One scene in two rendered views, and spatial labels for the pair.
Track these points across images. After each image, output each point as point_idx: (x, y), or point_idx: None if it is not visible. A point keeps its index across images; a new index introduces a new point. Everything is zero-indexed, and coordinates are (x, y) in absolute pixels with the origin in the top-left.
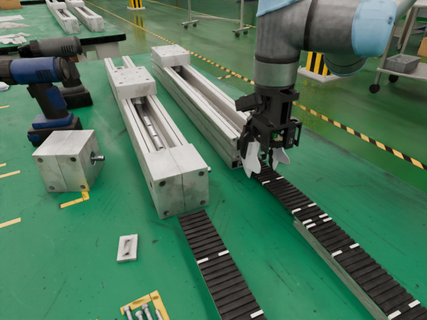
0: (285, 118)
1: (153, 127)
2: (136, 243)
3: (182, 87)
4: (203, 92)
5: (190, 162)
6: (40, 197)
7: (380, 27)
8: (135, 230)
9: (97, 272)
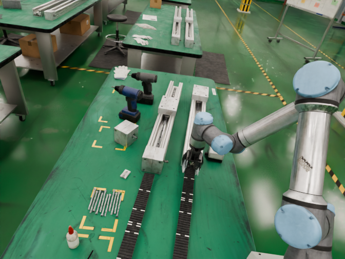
0: (194, 158)
1: (163, 132)
2: (128, 173)
3: (189, 116)
4: None
5: (158, 156)
6: (111, 142)
7: (217, 147)
8: (131, 169)
9: (113, 176)
